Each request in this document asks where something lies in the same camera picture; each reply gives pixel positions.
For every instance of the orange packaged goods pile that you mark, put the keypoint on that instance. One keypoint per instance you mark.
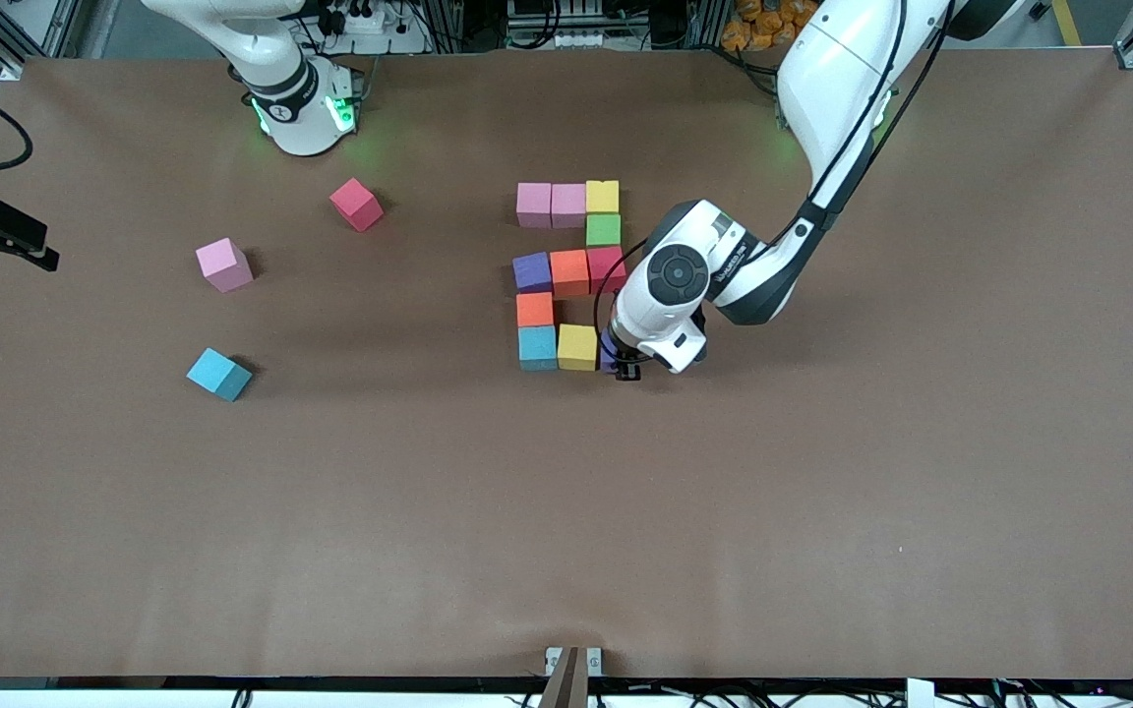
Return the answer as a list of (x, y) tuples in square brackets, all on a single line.
[(763, 25)]

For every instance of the black table edge rail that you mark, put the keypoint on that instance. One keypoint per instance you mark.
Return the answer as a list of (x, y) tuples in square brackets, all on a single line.
[(134, 682)]

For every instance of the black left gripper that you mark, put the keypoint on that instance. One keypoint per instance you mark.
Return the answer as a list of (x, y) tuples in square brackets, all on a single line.
[(618, 353)]

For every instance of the white power strip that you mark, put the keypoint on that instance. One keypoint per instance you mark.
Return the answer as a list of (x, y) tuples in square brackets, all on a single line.
[(365, 22)]

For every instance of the brown paper table cover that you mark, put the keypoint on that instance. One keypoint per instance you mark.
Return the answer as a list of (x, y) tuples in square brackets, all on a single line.
[(566, 590)]

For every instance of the white equipment rack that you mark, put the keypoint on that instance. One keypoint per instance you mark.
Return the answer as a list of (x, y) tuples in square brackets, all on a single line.
[(576, 39)]

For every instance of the small metal bracket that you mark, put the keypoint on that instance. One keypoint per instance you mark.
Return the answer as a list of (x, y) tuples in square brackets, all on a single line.
[(594, 661)]

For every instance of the purple foam cube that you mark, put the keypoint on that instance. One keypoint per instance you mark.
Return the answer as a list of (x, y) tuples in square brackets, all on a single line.
[(607, 356), (532, 272)]

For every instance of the red foam cube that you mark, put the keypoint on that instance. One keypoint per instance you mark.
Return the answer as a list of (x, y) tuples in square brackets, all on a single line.
[(604, 265), (357, 205)]

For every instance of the cyan foam cube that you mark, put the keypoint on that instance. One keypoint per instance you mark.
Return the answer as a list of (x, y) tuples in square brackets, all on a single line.
[(217, 374), (538, 348)]

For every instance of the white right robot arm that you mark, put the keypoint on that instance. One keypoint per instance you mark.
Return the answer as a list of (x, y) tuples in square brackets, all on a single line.
[(306, 133)]

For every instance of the pink foam cube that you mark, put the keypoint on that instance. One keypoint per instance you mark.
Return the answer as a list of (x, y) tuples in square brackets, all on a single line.
[(222, 264), (568, 205), (533, 205)]

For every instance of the yellow foam cube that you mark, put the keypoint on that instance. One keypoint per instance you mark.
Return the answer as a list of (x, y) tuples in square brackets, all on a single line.
[(603, 197), (576, 347)]

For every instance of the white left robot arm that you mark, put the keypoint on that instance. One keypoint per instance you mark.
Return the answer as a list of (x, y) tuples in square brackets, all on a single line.
[(675, 295)]

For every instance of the green foam cube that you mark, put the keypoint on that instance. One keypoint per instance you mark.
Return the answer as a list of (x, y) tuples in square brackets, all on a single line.
[(603, 230)]

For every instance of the orange foam cube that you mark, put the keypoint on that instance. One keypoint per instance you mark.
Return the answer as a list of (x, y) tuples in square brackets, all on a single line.
[(535, 310), (569, 272)]

